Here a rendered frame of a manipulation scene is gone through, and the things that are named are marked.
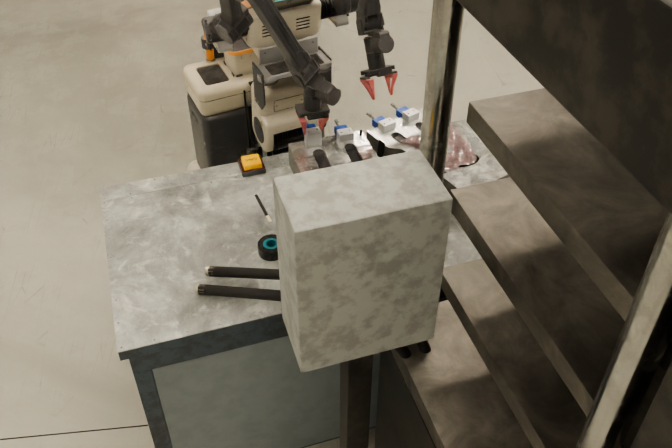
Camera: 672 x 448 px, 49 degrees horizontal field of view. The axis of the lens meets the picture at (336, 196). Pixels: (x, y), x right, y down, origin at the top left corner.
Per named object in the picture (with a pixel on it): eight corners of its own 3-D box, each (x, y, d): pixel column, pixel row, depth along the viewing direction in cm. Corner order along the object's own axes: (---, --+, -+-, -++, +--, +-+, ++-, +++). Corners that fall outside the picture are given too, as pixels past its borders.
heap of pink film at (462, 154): (395, 143, 249) (396, 124, 244) (434, 126, 256) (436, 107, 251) (445, 182, 232) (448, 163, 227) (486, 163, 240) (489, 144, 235)
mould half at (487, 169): (366, 143, 258) (366, 117, 251) (422, 120, 270) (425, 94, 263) (462, 222, 227) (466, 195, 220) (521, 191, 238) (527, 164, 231)
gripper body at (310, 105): (330, 115, 235) (330, 95, 230) (299, 119, 233) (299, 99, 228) (324, 104, 240) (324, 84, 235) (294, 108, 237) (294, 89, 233)
